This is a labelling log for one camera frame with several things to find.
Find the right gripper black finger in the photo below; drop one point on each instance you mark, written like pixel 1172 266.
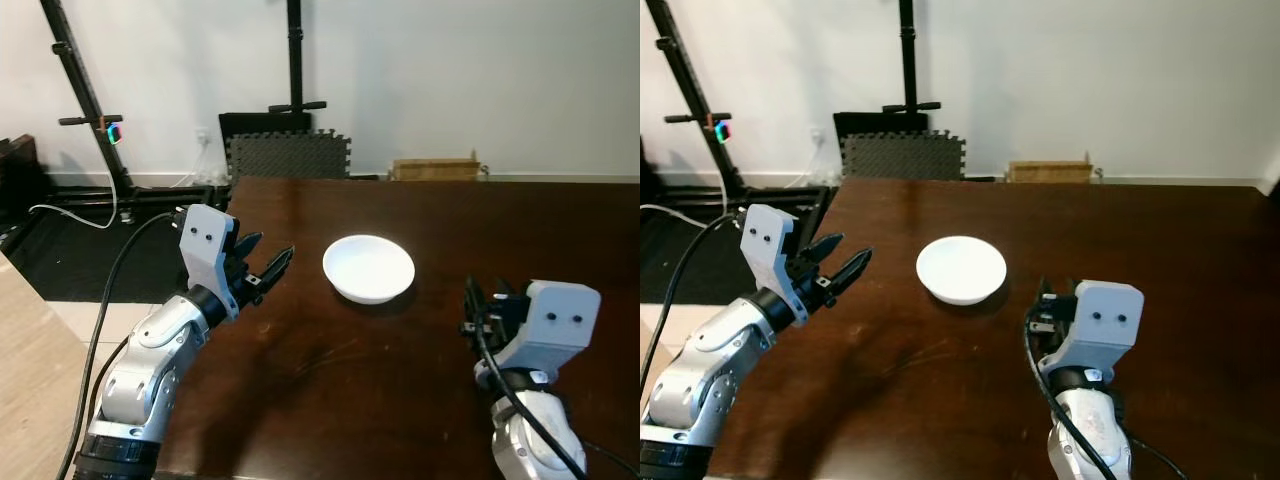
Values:
pixel 474 318
pixel 501 292
pixel 1066 291
pixel 1040 320

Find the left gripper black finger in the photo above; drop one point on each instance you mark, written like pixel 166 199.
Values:
pixel 276 268
pixel 848 270
pixel 248 246
pixel 822 248

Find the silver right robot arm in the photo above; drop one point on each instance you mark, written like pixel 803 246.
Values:
pixel 1090 430
pixel 535 430

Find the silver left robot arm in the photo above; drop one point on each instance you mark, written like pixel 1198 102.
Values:
pixel 150 350
pixel 720 360

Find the white bowl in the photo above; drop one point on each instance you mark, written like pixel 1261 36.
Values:
pixel 368 268
pixel 961 269

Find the grey foam puzzle mat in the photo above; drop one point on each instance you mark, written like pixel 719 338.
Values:
pixel 903 157
pixel 290 157

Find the wooden box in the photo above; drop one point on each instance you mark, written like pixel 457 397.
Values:
pixel 1048 171
pixel 433 169

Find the black box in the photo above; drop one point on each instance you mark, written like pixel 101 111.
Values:
pixel 865 124
pixel 250 124

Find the black floor mat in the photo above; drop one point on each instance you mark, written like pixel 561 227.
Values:
pixel 690 250
pixel 70 255

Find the small glowing tracker device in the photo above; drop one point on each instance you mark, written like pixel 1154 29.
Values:
pixel 719 128
pixel 113 131

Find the black upright stand pole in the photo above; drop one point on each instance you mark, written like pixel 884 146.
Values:
pixel 908 50
pixel 294 50

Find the black tripod stand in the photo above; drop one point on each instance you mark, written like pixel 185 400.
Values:
pixel 80 80
pixel 690 80

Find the dark cabinet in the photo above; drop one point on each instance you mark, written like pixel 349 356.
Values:
pixel 15 175

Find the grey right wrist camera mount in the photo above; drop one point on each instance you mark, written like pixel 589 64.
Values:
pixel 1100 322
pixel 555 325

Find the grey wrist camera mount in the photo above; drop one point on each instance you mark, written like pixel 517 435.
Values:
pixel 768 245
pixel 205 245
pixel 555 325
pixel 1100 322

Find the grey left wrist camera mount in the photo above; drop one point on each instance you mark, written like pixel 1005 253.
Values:
pixel 205 245
pixel 768 245

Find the white wall outlet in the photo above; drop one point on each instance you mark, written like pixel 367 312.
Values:
pixel 203 136

